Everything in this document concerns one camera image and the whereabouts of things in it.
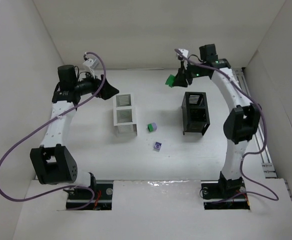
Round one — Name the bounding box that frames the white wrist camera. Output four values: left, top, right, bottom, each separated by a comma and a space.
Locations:
83, 52, 99, 77
175, 48, 189, 69

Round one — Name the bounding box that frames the aluminium rail right side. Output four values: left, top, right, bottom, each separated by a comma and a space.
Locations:
233, 68, 277, 179

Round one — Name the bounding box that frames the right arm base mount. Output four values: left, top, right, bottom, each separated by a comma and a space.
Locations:
199, 180, 250, 210

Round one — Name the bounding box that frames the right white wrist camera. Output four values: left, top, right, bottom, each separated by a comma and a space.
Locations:
175, 48, 189, 69

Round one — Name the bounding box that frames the green lego cube top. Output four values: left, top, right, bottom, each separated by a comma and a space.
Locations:
165, 74, 175, 88

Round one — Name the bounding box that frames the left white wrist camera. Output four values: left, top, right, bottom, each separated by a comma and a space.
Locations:
83, 52, 99, 77

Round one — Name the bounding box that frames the white two-cell container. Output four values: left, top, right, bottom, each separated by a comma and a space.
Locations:
113, 93, 138, 137

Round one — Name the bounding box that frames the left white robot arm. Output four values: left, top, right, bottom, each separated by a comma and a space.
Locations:
30, 64, 119, 191

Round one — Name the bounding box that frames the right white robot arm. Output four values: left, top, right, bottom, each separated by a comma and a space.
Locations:
170, 44, 264, 203

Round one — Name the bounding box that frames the purple lego square brick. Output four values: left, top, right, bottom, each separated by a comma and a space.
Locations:
153, 141, 162, 152

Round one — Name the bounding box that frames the white foam front board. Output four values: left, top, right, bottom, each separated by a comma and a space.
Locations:
14, 179, 292, 240

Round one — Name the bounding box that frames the black two-cell container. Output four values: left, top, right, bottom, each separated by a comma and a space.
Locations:
181, 91, 210, 135

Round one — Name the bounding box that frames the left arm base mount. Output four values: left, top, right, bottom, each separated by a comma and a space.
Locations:
64, 180, 114, 211

